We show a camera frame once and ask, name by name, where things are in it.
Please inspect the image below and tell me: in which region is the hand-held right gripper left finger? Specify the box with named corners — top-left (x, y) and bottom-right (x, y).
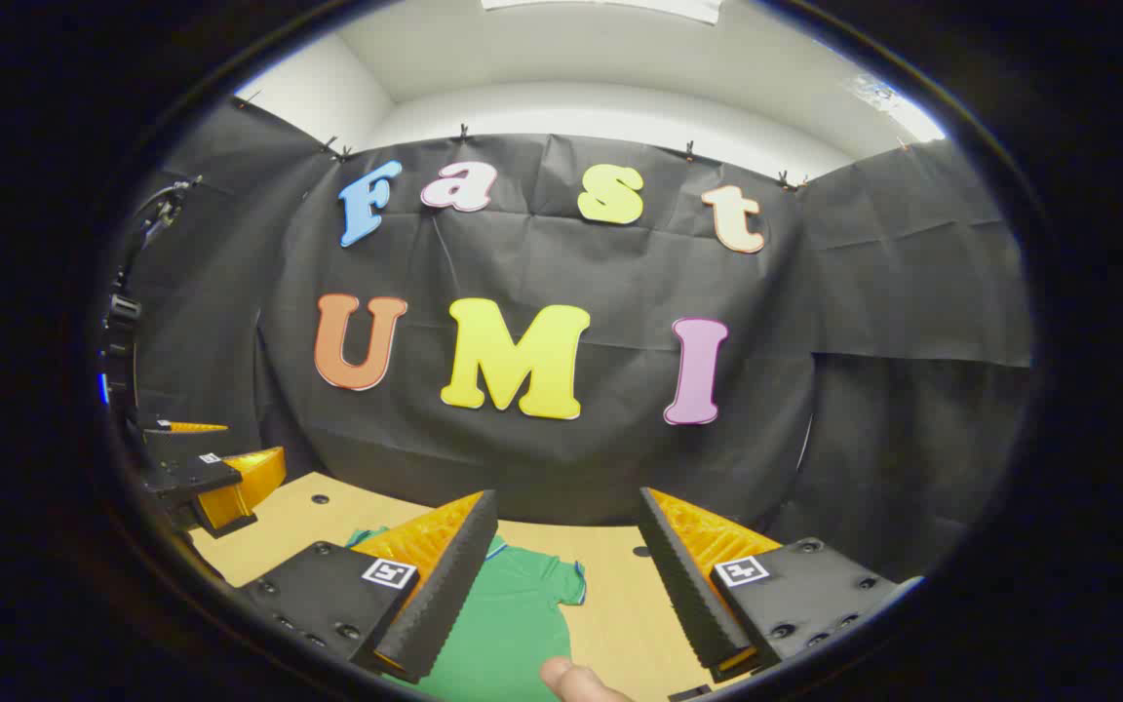
top-left (235, 489), bottom-right (500, 683)

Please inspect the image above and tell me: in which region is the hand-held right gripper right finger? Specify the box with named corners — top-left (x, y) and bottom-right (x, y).
top-left (638, 487), bottom-right (923, 683)

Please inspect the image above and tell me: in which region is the green T-shirt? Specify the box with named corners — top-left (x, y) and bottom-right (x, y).
top-left (345, 526), bottom-right (589, 702)

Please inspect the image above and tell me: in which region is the black backdrop cloth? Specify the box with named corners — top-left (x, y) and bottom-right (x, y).
top-left (123, 97), bottom-right (1035, 586)

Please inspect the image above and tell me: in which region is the ceiling light panel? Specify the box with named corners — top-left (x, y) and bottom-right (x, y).
top-left (479, 0), bottom-right (724, 26)

